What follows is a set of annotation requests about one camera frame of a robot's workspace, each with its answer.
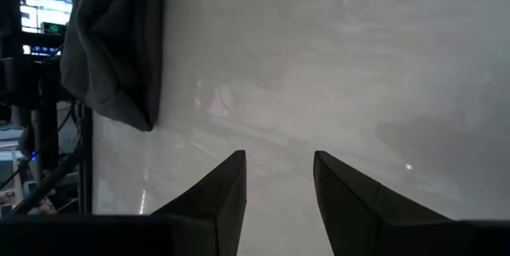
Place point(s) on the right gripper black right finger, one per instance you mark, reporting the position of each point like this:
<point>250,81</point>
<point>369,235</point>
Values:
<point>350,216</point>

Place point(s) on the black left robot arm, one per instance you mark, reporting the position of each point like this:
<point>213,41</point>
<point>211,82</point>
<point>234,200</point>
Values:
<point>48,120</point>

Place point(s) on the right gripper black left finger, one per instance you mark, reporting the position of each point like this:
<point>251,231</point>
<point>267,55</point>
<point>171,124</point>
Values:
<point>227,192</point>

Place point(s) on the green lit sign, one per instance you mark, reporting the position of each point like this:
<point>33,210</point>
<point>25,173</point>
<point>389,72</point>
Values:
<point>53,28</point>

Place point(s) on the dark grey shorts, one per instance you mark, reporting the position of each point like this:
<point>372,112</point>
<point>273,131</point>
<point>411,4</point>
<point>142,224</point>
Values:
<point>115,48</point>

